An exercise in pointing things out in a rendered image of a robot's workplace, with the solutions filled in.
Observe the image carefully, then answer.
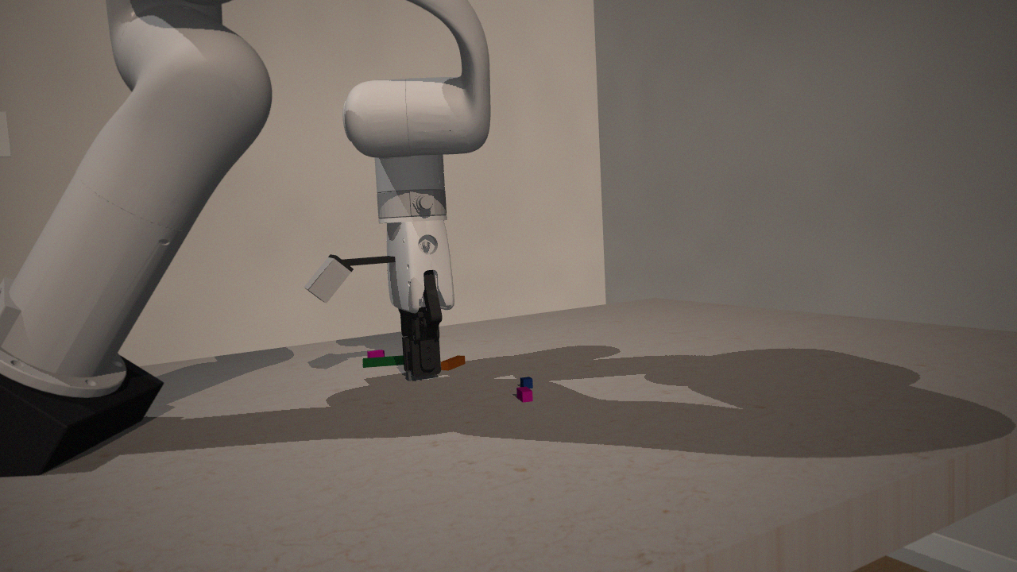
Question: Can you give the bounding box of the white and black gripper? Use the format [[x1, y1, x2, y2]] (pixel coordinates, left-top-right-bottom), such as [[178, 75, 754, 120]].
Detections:
[[379, 215, 454, 377]]

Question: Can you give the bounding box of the green rod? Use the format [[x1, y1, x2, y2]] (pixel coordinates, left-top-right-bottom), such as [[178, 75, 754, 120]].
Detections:
[[363, 355, 404, 368]]

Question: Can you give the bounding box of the dark grey rod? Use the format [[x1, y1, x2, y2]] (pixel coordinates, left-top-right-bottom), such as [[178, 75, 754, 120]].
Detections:
[[406, 370, 435, 381]]

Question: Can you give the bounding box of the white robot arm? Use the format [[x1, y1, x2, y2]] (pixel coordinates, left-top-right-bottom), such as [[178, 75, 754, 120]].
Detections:
[[0, 0, 490, 398]]

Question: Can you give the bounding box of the orange rod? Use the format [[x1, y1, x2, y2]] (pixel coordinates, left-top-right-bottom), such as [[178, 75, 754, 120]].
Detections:
[[441, 356, 465, 370]]

